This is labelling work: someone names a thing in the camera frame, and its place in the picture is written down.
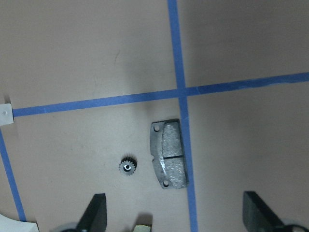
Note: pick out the green curved brake shoe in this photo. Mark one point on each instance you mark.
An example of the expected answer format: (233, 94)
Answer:
(142, 228)

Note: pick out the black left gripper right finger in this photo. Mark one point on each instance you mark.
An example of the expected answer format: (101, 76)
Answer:
(257, 215)

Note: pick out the dark grey brake pad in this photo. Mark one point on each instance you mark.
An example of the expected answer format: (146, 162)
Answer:
(166, 147)

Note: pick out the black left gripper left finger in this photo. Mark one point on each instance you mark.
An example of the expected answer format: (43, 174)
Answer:
(94, 218)

